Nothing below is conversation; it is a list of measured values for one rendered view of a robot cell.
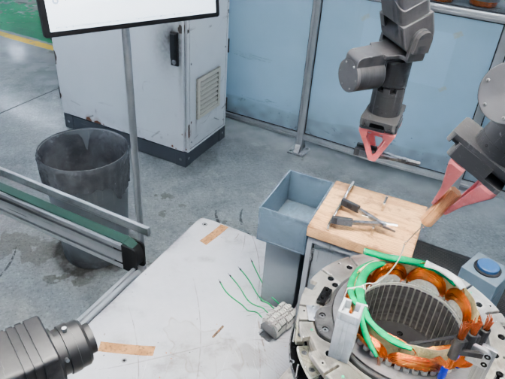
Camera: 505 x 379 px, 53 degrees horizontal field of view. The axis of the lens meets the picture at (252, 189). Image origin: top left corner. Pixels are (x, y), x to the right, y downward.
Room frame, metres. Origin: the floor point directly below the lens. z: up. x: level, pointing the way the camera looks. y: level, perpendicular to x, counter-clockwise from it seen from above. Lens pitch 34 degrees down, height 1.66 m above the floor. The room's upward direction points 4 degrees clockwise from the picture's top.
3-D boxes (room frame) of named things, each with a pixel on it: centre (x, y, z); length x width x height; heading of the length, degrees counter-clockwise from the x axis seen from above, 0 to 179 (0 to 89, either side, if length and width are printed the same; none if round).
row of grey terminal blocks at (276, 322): (0.78, -0.08, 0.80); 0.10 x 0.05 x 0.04; 139
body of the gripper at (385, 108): (0.87, -0.23, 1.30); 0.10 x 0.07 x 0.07; 158
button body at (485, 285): (0.73, -0.45, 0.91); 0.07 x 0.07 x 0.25; 45
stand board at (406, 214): (0.83, -0.24, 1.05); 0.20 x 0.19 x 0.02; 67
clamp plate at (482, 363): (0.39, -0.27, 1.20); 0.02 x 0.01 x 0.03; 57
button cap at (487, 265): (0.73, -0.45, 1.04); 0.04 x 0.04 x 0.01
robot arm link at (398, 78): (0.87, -0.23, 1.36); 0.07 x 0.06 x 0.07; 118
